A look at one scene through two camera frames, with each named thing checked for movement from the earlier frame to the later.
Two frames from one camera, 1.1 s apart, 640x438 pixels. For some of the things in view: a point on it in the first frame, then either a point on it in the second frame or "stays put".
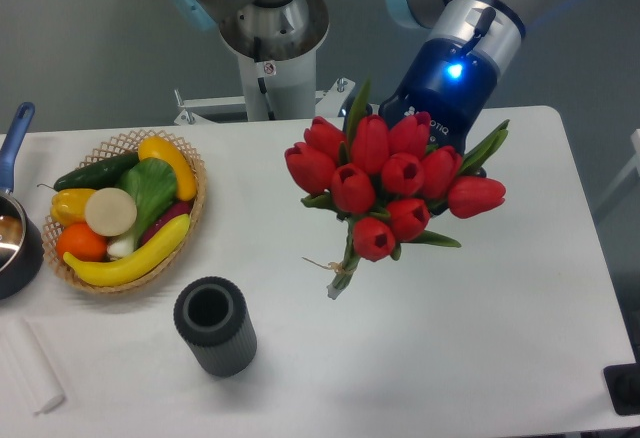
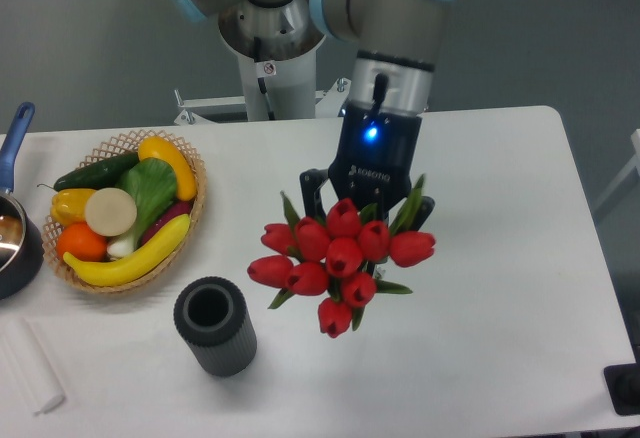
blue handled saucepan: (22, 247) stays put
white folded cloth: (35, 373) stays put
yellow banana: (109, 274) stays put
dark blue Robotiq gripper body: (450, 85) -> (371, 162)
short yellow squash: (154, 147) stays put
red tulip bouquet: (384, 179) -> (336, 258)
